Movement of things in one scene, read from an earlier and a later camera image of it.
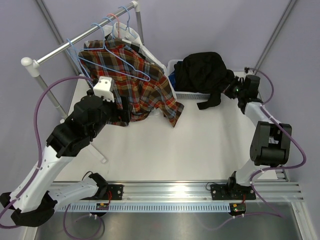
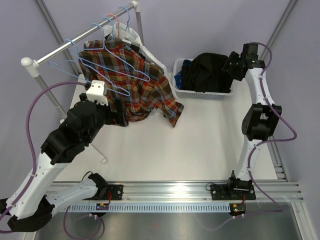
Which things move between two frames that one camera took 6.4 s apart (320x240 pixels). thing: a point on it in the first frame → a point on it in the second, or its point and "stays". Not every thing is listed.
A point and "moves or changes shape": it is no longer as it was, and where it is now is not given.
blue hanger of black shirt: (70, 41) → (108, 86)
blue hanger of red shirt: (112, 25) stays
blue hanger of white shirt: (127, 21) stays
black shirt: (204, 72) moves or changes shape
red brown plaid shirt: (140, 85) stays
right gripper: (235, 81) → (233, 57)
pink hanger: (118, 21) stays
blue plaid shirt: (172, 77) → (178, 76)
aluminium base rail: (193, 192) stays
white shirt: (127, 33) stays
